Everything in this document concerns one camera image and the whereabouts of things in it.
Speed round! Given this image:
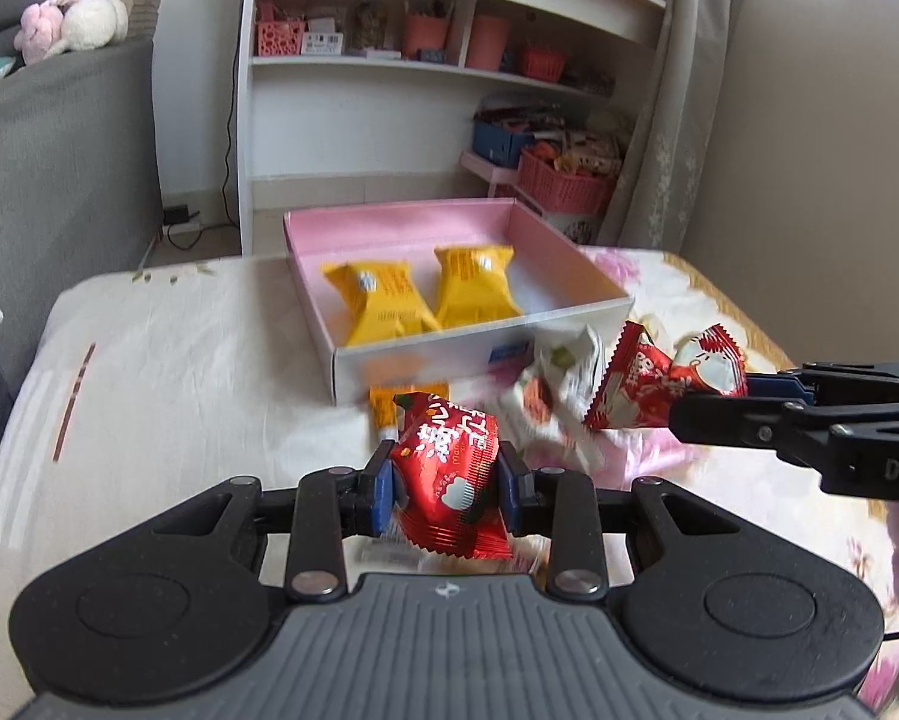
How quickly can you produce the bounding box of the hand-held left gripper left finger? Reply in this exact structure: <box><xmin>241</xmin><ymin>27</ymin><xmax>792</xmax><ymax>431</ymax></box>
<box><xmin>153</xmin><ymin>441</ymin><xmax>398</xmax><ymax>601</ymax></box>

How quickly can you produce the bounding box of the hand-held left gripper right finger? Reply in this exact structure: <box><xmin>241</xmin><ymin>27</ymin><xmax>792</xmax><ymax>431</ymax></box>
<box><xmin>496</xmin><ymin>441</ymin><xmax>727</xmax><ymax>601</ymax></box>

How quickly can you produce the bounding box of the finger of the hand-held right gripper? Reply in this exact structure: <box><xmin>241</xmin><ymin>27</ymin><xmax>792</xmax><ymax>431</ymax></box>
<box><xmin>670</xmin><ymin>394</ymin><xmax>899</xmax><ymax>467</ymax></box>
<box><xmin>745</xmin><ymin>361</ymin><xmax>899</xmax><ymax>407</ymax></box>

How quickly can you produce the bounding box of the red snack packet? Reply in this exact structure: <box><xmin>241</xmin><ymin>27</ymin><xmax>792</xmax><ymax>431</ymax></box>
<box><xmin>582</xmin><ymin>320</ymin><xmax>750</xmax><ymax>432</ymax></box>
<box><xmin>389</xmin><ymin>390</ymin><xmax>515</xmax><ymax>562</ymax></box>

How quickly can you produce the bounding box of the white pecan snack packet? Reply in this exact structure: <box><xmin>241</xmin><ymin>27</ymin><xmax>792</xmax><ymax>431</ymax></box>
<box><xmin>507</xmin><ymin>367</ymin><xmax>596</xmax><ymax>467</ymax></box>
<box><xmin>535</xmin><ymin>325</ymin><xmax>608</xmax><ymax>400</ymax></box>

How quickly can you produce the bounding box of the pink cardboard box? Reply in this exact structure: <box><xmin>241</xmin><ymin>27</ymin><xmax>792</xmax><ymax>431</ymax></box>
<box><xmin>282</xmin><ymin>197</ymin><xmax>636</xmax><ymax>406</ymax></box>

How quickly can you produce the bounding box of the orange snack packet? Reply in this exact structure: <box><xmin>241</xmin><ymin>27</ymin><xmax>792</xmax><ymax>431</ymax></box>
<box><xmin>369</xmin><ymin>385</ymin><xmax>450</xmax><ymax>440</ymax></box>

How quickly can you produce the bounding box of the yellow snack packet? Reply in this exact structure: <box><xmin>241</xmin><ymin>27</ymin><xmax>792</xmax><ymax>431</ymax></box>
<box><xmin>434</xmin><ymin>244</ymin><xmax>524</xmax><ymax>329</ymax></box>
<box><xmin>321</xmin><ymin>260</ymin><xmax>443</xmax><ymax>348</ymax></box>

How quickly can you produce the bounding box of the white patterned box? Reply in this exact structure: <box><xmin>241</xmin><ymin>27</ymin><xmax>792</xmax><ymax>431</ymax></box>
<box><xmin>543</xmin><ymin>210</ymin><xmax>602</xmax><ymax>245</ymax></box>

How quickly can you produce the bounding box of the large pink basket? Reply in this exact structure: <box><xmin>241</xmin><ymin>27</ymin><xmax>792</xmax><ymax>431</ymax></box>
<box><xmin>516</xmin><ymin>150</ymin><xmax>617</xmax><ymax>215</ymax></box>

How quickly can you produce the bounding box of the pile of packets in basket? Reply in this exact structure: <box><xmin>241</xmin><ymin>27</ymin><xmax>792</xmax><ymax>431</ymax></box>
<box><xmin>530</xmin><ymin>127</ymin><xmax>624</xmax><ymax>179</ymax></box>

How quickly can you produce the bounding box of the beige patterned curtain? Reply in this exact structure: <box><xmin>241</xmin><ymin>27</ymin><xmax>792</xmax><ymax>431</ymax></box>
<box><xmin>597</xmin><ymin>0</ymin><xmax>751</xmax><ymax>253</ymax></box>

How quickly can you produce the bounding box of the pink low shelf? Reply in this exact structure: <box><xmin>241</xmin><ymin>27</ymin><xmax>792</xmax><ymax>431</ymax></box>
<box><xmin>460</xmin><ymin>151</ymin><xmax>523</xmax><ymax>197</ymax></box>

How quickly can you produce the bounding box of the blue storage box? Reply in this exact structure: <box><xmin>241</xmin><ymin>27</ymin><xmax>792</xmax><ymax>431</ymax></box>
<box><xmin>471</xmin><ymin>120</ymin><xmax>534</xmax><ymax>170</ymax></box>

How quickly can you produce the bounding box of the pile of packets in blue box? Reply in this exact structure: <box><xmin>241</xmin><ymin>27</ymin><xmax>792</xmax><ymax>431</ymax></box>
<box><xmin>474</xmin><ymin>94</ymin><xmax>570</xmax><ymax>137</ymax></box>

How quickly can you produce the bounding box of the white bookshelf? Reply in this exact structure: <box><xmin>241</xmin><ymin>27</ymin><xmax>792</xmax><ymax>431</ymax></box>
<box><xmin>235</xmin><ymin>0</ymin><xmax>671</xmax><ymax>256</ymax></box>

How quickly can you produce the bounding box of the small red basket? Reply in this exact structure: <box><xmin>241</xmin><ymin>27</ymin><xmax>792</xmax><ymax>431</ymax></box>
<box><xmin>519</xmin><ymin>47</ymin><xmax>569</xmax><ymax>82</ymax></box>

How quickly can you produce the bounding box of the pink pot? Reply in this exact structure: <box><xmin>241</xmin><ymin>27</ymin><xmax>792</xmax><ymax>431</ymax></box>
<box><xmin>465</xmin><ymin>15</ymin><xmax>512</xmax><ymax>70</ymax></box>
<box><xmin>402</xmin><ymin>11</ymin><xmax>450</xmax><ymax>58</ymax></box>

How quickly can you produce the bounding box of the grey sofa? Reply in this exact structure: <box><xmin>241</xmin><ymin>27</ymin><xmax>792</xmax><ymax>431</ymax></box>
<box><xmin>0</xmin><ymin>0</ymin><xmax>167</xmax><ymax>391</ymax></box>

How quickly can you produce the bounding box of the clear jar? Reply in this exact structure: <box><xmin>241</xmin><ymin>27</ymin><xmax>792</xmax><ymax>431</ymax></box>
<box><xmin>353</xmin><ymin>4</ymin><xmax>392</xmax><ymax>53</ymax></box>

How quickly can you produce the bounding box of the small pink perforated basket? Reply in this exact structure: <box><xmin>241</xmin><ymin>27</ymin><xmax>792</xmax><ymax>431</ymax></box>
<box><xmin>256</xmin><ymin>19</ymin><xmax>306</xmax><ymax>57</ymax></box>

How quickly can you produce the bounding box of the pink white plush toy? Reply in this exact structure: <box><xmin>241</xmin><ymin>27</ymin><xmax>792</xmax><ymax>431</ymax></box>
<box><xmin>14</xmin><ymin>0</ymin><xmax>130</xmax><ymax>65</ymax></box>

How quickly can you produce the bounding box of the black cable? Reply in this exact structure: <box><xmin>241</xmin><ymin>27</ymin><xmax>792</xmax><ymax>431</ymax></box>
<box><xmin>166</xmin><ymin>0</ymin><xmax>246</xmax><ymax>252</ymax></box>

